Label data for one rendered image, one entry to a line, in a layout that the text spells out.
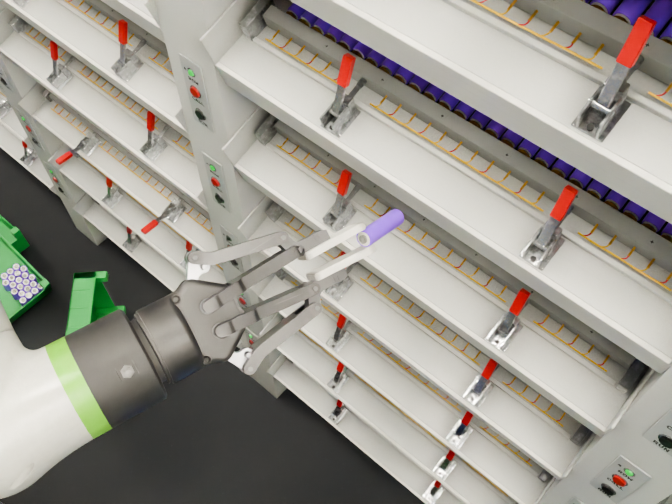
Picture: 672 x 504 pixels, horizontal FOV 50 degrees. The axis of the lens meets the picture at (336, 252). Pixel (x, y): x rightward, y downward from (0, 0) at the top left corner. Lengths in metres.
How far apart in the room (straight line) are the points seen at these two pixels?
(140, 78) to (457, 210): 0.61
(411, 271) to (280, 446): 0.96
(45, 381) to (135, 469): 1.24
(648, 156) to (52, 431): 0.52
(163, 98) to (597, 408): 0.75
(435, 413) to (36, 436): 0.79
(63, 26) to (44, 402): 0.81
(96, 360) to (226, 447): 1.22
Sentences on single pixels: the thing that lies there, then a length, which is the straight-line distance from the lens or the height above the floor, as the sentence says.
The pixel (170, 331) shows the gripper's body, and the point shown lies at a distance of 0.66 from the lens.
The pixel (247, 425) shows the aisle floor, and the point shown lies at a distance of 1.86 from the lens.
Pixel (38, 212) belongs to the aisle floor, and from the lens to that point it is 2.31.
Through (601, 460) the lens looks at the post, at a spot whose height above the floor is 0.86.
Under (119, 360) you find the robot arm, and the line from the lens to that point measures 0.65.
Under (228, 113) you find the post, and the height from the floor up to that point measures 1.02.
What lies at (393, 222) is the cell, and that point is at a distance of 0.76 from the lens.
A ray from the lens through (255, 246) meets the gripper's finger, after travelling 0.69.
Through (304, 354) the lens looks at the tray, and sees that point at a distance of 1.53.
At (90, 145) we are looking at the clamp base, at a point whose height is 0.56.
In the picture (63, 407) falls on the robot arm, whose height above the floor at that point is 1.17.
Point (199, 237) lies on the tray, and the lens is 1.47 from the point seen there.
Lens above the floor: 1.75
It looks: 58 degrees down
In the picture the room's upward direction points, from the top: straight up
